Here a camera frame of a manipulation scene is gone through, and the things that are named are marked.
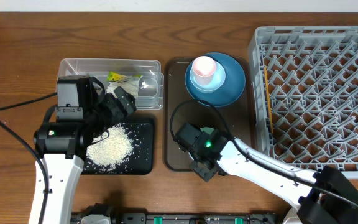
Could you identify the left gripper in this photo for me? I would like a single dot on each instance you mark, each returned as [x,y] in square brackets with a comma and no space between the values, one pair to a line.
[115,115]

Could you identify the white tissue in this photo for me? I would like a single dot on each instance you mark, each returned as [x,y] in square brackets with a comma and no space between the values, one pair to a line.
[130,85]

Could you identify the mint green bowl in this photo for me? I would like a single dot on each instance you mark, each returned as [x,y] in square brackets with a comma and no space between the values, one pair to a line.
[207,130]

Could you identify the yellow green snack wrapper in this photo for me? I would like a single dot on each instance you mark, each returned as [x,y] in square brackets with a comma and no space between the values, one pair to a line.
[119,78]

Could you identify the pile of white rice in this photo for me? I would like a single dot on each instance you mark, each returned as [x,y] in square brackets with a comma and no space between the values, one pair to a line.
[110,147]

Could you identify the pink cup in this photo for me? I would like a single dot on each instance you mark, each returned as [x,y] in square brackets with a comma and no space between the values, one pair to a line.
[204,68]

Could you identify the dark blue plate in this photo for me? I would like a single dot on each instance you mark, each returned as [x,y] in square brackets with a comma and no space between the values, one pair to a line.
[230,90]

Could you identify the wooden chopstick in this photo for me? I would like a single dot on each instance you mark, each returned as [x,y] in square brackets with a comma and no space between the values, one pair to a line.
[268,100]

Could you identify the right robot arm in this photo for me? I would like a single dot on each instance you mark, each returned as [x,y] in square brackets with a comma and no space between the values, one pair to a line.
[316,197]

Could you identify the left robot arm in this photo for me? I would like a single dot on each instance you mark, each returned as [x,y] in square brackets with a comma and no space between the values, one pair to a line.
[61,147]

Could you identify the clear plastic waste bin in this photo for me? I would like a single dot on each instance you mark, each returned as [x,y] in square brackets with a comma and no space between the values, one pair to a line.
[150,95]

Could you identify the grey dishwasher rack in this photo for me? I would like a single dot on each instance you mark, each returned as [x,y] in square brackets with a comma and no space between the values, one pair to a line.
[313,83]

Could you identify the brown serving tray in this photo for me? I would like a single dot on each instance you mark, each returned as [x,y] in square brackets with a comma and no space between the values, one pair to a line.
[239,115]

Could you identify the black plastic tray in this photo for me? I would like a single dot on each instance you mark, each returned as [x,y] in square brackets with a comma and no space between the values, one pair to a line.
[143,155]

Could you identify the light blue bowl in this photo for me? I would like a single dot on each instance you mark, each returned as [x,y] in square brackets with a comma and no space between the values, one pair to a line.
[208,84]

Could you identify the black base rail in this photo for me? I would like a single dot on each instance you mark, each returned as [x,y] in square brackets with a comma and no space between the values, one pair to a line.
[103,213]

